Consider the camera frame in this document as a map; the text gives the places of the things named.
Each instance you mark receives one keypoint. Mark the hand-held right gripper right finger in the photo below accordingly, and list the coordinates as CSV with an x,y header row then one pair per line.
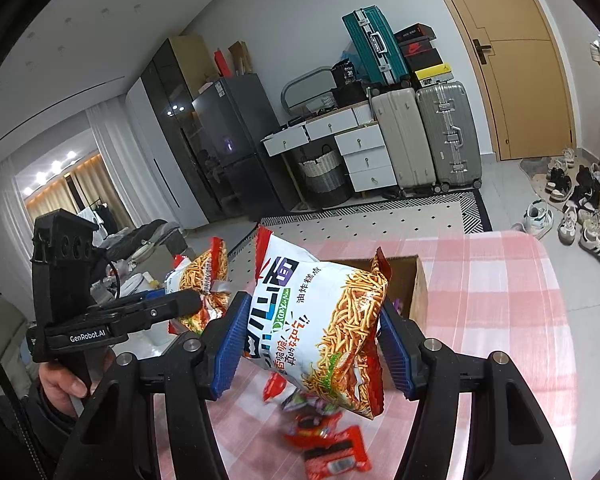
x,y
395,355

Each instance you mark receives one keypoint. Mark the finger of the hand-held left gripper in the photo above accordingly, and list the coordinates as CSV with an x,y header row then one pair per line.
x,y
155,294
170,307

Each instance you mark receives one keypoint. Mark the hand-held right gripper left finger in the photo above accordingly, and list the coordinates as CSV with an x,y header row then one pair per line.
x,y
230,350

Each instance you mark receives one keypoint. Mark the orange noodle snack bag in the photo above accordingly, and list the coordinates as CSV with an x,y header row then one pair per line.
x,y
200,270

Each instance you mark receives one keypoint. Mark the small red snack packet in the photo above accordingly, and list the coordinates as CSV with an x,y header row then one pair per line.
x,y
274,387

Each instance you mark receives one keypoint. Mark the brown cardboard box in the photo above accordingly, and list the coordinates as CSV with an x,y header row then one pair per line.
x,y
417,290

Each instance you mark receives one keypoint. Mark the white noodle snack bag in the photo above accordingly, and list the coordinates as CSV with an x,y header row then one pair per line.
x,y
320,320

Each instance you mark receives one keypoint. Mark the purple snack packet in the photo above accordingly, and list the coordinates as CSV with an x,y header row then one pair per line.
x,y
300,402

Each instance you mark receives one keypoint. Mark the large red cookie packet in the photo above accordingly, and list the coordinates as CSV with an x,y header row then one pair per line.
x,y
310,430

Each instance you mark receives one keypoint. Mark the red chocolate cookie packet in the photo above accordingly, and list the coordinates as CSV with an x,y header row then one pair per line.
x,y
335,460

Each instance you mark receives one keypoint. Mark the person's left forearm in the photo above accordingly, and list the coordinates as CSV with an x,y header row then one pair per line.
x,y
15,440

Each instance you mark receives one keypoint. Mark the person's left hand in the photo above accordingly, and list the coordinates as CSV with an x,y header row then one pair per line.
x,y
60,385

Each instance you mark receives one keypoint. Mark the white kettle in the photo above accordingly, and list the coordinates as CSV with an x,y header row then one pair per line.
x,y
135,285

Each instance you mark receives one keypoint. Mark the dark cloth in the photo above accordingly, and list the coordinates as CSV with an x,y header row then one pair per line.
x,y
145,235

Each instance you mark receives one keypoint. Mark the pink checked tablecloth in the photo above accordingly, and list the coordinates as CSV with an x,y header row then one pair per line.
x,y
480,310

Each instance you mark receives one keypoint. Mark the beige curtain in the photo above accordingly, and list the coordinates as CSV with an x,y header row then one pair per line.
x,y
87,180

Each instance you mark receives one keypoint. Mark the white curtain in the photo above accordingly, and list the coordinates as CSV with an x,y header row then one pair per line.
x,y
107,160

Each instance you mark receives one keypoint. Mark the dark wardrobe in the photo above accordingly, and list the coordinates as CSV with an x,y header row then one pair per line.
x,y
170,160

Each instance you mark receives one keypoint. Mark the dotted patterned rug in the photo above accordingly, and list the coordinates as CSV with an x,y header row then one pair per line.
x,y
380,220

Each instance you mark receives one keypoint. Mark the grey refrigerator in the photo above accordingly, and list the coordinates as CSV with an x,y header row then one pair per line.
x,y
240,150

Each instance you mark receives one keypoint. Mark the woven laundry basket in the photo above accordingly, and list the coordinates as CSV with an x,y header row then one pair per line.
x,y
325,180

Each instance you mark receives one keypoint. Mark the white desk with drawers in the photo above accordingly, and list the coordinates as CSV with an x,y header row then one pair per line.
x,y
365,155

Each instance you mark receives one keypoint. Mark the beige suitcase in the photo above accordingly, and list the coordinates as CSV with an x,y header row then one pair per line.
x,y
405,140

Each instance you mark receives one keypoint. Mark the silver suitcase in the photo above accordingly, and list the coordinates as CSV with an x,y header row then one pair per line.
x,y
450,135

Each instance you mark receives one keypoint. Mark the grey door mat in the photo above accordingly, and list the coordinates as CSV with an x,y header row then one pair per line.
x,y
535,170

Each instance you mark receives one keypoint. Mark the pile of scattered shoes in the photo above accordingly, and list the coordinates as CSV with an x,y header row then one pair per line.
x,y
595,235

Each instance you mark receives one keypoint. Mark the red paper bag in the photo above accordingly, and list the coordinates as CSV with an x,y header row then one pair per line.
x,y
223,63

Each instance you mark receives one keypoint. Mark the brown paper bag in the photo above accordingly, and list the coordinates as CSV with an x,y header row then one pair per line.
x,y
240,58

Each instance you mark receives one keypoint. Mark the oval grey framed mirror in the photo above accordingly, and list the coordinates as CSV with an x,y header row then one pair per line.
x,y
310,85

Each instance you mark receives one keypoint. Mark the small black box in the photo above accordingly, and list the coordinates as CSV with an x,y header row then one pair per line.
x,y
343,74

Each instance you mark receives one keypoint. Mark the wooden door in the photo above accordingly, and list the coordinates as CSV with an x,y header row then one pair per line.
x,y
520,85

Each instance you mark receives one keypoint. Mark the red logo shoe box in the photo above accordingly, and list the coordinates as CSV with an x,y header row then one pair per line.
x,y
416,48

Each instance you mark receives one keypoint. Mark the teal suitcase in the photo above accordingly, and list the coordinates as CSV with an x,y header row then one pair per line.
x,y
375,45

